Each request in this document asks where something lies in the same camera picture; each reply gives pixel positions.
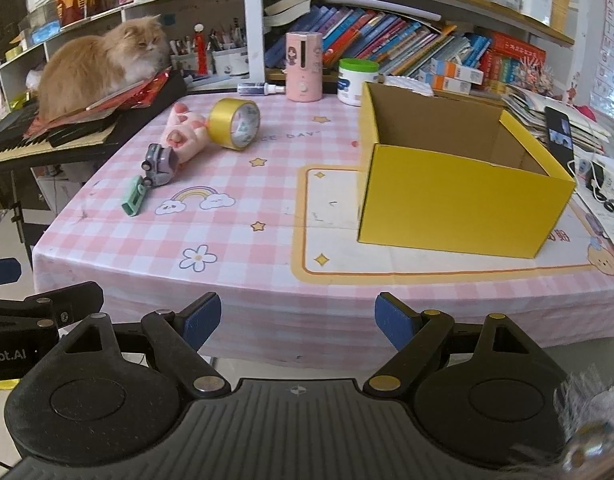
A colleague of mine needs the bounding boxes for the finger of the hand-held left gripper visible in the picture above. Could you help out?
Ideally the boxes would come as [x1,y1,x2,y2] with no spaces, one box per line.
[0,257,22,288]
[0,281,105,331]

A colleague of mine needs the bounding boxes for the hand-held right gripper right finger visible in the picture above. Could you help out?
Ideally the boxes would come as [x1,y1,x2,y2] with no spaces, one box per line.
[363,291,548,398]

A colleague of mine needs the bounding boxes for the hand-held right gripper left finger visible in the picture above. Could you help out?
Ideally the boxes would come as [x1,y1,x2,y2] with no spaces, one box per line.
[52,291,227,400]

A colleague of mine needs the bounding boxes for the yellow cardboard box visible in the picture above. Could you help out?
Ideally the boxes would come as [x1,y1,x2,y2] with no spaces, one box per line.
[357,81,578,259]

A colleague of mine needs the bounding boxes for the pink checkered tablecloth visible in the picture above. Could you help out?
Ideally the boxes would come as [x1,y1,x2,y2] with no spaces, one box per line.
[32,91,614,361]

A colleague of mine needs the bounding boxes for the black electronic keyboard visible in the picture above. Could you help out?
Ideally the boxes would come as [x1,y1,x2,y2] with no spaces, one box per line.
[0,70,188,166]

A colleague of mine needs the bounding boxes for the green toy car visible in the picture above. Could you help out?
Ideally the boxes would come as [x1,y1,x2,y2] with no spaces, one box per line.
[121,176,148,217]

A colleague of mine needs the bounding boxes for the grey toy car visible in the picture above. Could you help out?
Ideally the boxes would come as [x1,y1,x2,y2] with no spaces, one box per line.
[141,143,180,187]

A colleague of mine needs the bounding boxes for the pink paw plush toy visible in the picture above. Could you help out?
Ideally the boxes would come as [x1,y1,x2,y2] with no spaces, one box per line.
[159,102,209,166]

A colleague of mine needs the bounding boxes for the gold tape roll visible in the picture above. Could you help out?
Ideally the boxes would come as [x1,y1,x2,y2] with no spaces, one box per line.
[207,98,261,151]

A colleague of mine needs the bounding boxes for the red shiny gift paper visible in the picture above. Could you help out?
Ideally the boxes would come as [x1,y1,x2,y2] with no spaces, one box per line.
[27,71,173,136]

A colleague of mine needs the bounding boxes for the fuzzy sleeve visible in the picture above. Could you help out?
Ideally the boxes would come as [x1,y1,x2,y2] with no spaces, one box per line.
[554,372,614,480]

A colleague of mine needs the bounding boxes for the orange fluffy cat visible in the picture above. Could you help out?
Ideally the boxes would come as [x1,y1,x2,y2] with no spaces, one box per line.
[37,14,173,121]

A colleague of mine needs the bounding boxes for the printed paper sheets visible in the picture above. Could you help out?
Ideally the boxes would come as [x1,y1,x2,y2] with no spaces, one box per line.
[577,190,614,253]

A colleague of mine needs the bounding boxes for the white ribbed pad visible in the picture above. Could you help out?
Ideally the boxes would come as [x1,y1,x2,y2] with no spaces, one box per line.
[384,75,434,96]

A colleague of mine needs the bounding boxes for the small spray bottle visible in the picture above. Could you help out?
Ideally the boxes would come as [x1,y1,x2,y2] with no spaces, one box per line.
[237,81,286,97]

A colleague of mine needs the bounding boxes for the white jar green lid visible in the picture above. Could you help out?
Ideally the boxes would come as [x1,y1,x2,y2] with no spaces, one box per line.
[337,58,379,107]

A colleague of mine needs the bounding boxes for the orange and white carton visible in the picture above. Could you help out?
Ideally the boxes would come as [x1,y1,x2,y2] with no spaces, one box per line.
[431,57,484,83]
[418,72,472,95]

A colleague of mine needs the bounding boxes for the stack of magazines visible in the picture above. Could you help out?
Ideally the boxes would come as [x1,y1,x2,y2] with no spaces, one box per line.
[502,85,613,151]

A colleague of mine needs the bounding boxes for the black smartphone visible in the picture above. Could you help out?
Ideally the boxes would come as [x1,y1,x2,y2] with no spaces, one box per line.
[544,106,574,152]

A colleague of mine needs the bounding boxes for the white pen holder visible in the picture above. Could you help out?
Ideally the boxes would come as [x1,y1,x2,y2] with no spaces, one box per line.
[212,47,249,77]
[171,51,198,74]

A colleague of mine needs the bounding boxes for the red figurine pen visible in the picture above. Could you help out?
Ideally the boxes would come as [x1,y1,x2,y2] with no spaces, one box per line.
[194,22,210,77]

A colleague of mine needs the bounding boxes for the pink humidifier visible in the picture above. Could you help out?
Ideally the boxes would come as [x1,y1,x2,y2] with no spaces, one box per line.
[285,31,323,102]

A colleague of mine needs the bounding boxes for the dried flower bouquet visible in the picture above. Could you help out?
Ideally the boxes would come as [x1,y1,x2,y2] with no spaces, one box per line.
[517,55,555,96]

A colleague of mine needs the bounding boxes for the row of slanted books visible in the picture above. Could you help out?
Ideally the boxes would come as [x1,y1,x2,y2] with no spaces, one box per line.
[264,5,493,78]

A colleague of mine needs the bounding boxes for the red boxed book set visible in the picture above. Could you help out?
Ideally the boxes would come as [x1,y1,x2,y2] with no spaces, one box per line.
[480,30,547,93]

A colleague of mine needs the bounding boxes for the white desk bookshelf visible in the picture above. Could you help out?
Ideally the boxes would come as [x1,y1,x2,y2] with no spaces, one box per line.
[0,0,575,92]

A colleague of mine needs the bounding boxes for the thick book lying flat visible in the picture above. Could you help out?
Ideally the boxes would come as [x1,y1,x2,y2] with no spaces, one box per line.
[263,0,319,26]

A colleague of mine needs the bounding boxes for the white stationery box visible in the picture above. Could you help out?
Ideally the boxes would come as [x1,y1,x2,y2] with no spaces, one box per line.
[520,0,555,28]

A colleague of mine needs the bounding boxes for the white power strip with cables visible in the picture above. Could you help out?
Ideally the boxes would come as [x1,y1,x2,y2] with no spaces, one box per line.
[570,155,614,211]

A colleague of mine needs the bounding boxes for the alphabet wall poster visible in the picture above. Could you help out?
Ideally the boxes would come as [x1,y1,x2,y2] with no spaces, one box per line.
[590,0,614,111]

